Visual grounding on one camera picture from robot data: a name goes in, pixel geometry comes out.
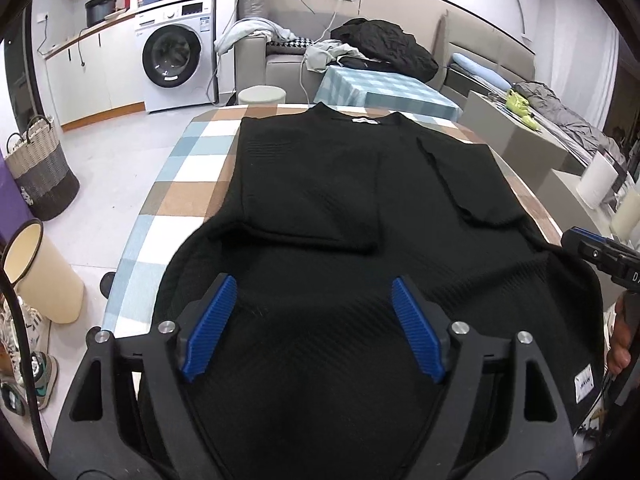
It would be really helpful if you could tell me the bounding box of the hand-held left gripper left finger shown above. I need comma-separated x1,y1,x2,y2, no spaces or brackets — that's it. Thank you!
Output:
47,274,238,480

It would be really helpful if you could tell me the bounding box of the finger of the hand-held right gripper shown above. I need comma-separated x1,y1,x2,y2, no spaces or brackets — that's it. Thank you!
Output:
560,227,626,273

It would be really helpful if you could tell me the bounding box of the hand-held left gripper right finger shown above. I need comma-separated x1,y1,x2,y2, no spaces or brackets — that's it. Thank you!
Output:
391,276,583,480

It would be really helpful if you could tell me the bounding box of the black knit sweater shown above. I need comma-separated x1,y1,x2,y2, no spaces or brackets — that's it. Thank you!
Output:
137,101,608,480

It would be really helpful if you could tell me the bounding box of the person's right hand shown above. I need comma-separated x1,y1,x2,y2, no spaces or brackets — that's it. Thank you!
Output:
605,292,637,376

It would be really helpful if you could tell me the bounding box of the cream paper roll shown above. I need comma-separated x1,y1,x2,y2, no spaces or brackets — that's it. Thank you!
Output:
611,192,640,250

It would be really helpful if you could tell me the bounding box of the beige low table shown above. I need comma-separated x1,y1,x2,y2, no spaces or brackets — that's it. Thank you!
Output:
537,169,621,248

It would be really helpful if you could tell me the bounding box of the white paper towel roll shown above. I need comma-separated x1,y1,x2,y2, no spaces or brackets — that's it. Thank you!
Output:
576,152,618,209

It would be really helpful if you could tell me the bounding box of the grey padded jacket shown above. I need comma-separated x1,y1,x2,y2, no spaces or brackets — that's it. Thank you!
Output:
515,81,626,166

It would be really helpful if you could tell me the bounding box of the green toy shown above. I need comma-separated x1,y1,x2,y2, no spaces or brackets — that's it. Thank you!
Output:
505,89,541,131

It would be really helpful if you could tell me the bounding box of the brown blue checked tablecloth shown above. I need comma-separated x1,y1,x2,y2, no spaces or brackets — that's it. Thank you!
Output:
102,102,563,341

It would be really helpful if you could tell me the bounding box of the cream waste bin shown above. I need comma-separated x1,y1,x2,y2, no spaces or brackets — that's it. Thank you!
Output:
2,220,85,324

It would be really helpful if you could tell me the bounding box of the grey green sneaker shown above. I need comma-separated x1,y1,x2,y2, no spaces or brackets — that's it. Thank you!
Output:
20,350,60,411

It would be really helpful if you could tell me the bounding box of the white sneaker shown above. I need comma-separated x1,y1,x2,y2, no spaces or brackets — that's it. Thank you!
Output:
0,305,51,361

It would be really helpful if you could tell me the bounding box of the blue pillow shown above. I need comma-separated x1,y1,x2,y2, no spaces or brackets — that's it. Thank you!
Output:
450,52,508,93

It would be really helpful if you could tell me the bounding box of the woven laundry basket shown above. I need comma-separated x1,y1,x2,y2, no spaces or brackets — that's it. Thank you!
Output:
5,115,81,222

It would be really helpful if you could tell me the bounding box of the white round stool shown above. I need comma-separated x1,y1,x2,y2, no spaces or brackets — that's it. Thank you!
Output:
238,86,286,107

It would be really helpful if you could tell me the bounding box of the purple storage bag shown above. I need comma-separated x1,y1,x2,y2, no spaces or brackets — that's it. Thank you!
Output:
0,155,36,246

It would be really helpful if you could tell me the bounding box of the teal checked tablecloth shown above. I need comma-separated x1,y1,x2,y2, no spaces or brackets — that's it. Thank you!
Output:
314,65,463,122

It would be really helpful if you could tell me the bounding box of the beige sofa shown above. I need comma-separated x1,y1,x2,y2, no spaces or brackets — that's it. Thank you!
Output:
235,0,536,108

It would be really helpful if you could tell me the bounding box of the white washing machine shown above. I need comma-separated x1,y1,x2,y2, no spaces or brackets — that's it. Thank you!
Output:
134,0,219,113

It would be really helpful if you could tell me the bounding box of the white counter cabinet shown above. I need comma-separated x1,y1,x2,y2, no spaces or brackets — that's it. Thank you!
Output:
44,17,148,131

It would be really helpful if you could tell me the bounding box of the black quilted jacket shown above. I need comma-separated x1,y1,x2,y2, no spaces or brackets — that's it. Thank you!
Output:
330,18,440,82

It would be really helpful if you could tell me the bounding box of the grey garment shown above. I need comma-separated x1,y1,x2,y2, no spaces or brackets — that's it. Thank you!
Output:
302,39,366,73

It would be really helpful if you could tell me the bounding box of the houndstooth cushion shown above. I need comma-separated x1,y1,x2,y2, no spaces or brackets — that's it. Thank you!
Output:
267,36,316,53

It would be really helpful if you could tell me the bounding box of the black cooking pot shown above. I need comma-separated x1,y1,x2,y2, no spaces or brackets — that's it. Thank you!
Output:
85,0,117,28

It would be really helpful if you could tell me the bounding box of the white power cable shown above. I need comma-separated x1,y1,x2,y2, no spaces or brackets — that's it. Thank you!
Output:
298,0,348,106

